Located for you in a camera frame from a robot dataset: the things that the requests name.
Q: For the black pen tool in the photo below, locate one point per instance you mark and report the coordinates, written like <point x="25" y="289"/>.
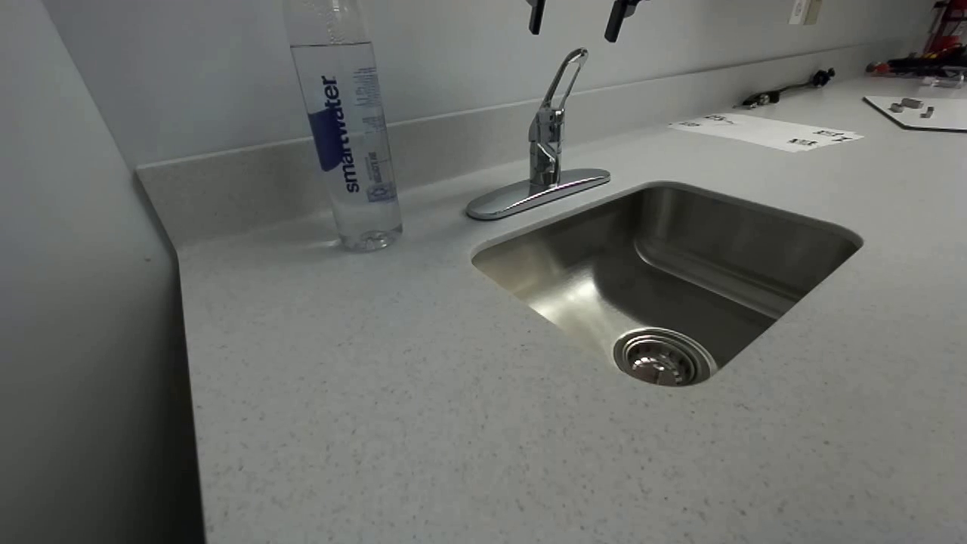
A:
<point x="775" y="96"/>

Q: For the stainless steel sink basin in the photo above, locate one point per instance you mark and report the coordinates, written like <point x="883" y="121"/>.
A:
<point x="715" y="268"/>

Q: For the wall outlet plate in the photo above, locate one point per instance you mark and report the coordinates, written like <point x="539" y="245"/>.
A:
<point x="804" y="14"/>

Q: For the sink drain strainer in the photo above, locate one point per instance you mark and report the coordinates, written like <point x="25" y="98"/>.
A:
<point x="662" y="358"/>

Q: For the clear water bottle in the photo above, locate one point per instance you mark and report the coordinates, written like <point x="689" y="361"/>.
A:
<point x="338" y="90"/>

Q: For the white paper sheet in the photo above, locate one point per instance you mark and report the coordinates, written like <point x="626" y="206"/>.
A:
<point x="765" y="131"/>

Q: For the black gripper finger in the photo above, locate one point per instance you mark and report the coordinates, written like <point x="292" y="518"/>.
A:
<point x="621" y="9"/>
<point x="536" y="15"/>

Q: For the red black device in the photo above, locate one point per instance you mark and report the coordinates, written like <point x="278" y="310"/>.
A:
<point x="943" y="49"/>

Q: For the chrome sink faucet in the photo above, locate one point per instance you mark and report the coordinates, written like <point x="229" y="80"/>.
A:
<point x="549" y="181"/>

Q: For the black framed board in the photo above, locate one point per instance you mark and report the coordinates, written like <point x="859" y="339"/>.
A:
<point x="922" y="113"/>

